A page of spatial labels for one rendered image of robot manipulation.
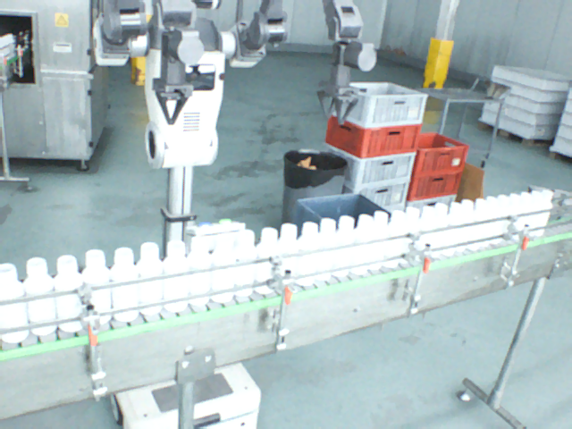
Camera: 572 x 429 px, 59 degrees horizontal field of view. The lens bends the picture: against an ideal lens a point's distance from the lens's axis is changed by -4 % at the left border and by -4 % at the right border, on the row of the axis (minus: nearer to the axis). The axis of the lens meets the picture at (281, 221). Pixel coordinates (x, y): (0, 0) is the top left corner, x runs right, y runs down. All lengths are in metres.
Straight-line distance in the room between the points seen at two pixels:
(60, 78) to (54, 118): 0.35
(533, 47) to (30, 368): 12.68
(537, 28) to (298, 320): 12.15
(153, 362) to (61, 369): 0.21
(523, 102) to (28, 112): 6.58
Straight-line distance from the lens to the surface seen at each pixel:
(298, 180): 3.49
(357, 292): 1.49
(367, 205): 2.20
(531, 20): 13.35
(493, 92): 6.67
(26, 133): 4.97
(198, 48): 1.13
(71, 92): 4.80
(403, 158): 4.05
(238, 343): 1.36
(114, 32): 1.54
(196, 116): 1.74
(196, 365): 1.34
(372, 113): 3.64
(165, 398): 2.11
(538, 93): 8.33
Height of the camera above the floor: 1.72
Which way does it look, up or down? 24 degrees down
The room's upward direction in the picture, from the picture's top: 7 degrees clockwise
